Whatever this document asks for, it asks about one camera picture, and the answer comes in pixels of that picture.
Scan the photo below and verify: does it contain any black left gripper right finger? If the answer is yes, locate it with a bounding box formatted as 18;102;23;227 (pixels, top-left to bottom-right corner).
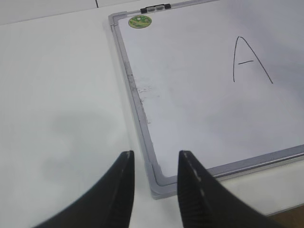
178;151;281;228

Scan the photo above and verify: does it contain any green round magnet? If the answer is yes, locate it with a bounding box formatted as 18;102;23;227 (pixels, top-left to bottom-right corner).
128;15;152;29

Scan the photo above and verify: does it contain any white board with grey frame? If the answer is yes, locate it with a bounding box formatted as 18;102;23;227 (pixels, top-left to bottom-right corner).
109;0;304;199

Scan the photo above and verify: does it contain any black and clear board clip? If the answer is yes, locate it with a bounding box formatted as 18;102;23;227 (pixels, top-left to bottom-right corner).
140;4;171;14

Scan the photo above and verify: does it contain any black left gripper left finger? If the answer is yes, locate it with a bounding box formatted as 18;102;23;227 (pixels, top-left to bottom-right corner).
37;151;135;228

